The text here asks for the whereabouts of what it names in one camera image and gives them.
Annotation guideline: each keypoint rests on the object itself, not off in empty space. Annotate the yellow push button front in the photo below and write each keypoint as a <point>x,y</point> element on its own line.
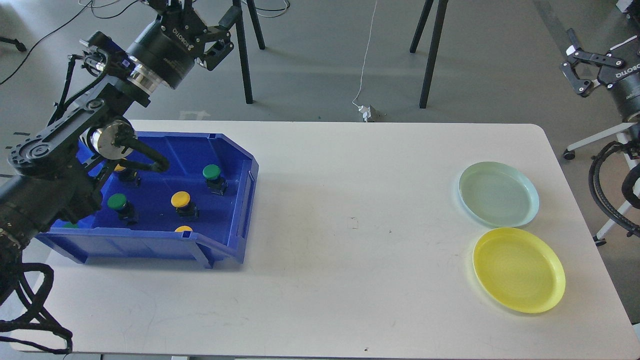
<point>183,228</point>

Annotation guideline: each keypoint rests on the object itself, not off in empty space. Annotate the light green plate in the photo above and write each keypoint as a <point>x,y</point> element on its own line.
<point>498,195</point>

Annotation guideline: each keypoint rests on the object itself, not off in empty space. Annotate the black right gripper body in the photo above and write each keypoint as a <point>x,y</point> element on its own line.
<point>623,84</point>

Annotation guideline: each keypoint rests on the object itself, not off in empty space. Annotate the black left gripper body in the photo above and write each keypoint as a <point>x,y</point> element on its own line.
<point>168,46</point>

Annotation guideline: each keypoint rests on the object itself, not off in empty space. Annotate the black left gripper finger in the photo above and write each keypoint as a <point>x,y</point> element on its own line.
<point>211,58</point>
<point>232,18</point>

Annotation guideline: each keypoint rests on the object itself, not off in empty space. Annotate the black tripod right legs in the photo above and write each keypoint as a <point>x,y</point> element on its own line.
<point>435,40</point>

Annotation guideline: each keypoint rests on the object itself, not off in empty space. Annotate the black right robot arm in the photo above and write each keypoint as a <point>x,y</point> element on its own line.
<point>626,143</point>

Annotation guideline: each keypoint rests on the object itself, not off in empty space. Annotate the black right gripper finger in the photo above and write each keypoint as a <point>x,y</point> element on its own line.
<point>581,87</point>
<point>575,54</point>

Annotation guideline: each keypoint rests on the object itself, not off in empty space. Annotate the yellow push button back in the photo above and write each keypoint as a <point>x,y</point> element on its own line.
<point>127,177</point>

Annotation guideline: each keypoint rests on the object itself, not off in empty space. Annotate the blue plastic bin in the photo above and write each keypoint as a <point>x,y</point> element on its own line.
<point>220,231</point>

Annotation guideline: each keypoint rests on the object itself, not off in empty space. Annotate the green push button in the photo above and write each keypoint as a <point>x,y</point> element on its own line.
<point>125,209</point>
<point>214,180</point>

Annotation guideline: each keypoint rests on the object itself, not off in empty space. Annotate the white power adapter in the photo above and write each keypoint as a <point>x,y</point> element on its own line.
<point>369,114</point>

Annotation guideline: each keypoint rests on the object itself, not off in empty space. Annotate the yellow push button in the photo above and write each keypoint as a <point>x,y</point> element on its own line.
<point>127,177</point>
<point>184,206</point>
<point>183,228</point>

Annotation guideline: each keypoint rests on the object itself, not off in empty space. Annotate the yellow plate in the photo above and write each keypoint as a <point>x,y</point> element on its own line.
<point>519,270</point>

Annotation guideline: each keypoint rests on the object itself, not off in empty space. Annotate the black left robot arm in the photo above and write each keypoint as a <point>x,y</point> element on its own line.
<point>60,172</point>

